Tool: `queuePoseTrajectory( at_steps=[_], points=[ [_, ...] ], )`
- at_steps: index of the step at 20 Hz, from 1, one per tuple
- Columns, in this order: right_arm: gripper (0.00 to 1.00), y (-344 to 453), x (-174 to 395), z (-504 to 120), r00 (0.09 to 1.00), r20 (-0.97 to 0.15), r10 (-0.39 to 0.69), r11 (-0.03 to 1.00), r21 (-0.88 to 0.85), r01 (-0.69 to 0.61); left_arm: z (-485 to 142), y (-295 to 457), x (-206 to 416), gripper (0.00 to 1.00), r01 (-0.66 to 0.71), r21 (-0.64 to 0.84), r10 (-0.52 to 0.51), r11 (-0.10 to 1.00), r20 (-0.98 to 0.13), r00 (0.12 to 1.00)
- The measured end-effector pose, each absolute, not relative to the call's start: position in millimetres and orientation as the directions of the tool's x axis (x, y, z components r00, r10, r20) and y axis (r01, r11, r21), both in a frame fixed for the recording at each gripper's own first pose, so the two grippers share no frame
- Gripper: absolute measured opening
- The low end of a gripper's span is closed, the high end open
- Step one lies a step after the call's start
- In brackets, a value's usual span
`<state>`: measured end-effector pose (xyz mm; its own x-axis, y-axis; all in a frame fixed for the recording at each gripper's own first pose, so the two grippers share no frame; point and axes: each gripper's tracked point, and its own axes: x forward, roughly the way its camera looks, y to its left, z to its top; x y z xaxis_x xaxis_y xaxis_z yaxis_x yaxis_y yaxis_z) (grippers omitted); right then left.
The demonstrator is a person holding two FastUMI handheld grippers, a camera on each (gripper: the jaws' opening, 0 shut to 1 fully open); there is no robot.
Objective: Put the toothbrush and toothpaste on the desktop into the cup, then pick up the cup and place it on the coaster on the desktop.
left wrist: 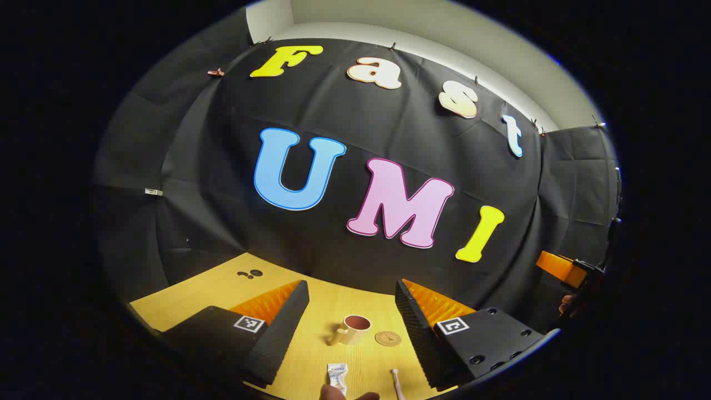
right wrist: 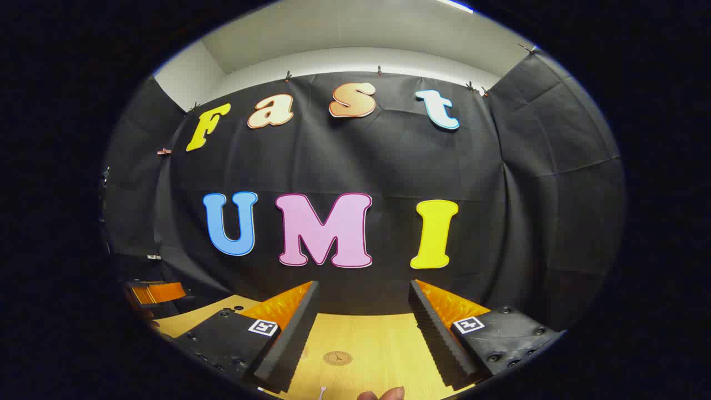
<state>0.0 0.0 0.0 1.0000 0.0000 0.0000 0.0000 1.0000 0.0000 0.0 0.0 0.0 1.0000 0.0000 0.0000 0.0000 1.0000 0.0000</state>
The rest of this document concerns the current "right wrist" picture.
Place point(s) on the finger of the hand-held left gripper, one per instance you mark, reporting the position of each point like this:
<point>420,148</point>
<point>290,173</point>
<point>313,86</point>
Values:
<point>161,291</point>

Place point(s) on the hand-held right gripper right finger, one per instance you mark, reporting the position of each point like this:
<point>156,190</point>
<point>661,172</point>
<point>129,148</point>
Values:
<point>439,344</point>

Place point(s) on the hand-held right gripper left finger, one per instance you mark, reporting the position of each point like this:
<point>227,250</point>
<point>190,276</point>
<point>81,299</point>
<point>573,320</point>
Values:
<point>294,339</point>

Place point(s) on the round brown coaster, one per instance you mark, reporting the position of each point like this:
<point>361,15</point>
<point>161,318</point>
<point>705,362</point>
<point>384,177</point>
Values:
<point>338,358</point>

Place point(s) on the light wooden desktop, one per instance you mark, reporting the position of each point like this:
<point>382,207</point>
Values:
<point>377,344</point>

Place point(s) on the black backdrop cloth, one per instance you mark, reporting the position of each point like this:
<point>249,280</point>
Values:
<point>389,161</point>

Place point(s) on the row of small dark clips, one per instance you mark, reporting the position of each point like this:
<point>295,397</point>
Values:
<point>288,76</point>

